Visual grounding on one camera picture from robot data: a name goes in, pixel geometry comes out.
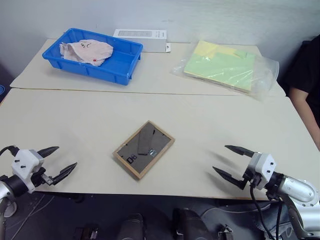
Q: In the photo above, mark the person in black shirt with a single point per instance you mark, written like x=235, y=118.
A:
x=305, y=65

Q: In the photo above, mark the clear plastic bag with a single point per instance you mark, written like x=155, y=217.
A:
x=262, y=72

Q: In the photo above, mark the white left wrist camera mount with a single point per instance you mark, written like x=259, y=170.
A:
x=25, y=162

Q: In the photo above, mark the white flat cardboard box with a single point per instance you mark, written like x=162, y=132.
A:
x=150, y=41

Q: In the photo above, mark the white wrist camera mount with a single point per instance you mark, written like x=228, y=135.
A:
x=266, y=165
x=25, y=162

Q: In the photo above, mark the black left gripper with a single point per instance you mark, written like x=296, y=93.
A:
x=41, y=177

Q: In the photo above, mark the pink crumpled cloth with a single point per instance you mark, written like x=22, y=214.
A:
x=85, y=51

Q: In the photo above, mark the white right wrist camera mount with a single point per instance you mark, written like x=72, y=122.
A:
x=266, y=165

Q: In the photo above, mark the wooden picture frame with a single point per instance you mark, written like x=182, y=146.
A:
x=143, y=150

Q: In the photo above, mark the blue round object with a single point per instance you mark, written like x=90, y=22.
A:
x=1, y=89

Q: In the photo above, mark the green and yellow paper stack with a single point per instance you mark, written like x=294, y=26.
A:
x=220, y=66

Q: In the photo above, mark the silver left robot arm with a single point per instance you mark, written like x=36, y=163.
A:
x=15, y=185

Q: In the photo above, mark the person's bare forearm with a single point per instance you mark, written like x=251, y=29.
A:
x=307, y=112

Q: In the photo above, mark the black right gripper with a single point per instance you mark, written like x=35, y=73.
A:
x=252, y=172

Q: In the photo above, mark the dark rounded shape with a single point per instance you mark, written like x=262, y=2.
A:
x=131, y=227
x=190, y=225

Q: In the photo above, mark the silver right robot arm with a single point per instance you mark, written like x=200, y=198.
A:
x=297, y=188

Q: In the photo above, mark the blue plastic bin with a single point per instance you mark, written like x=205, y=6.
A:
x=117, y=67

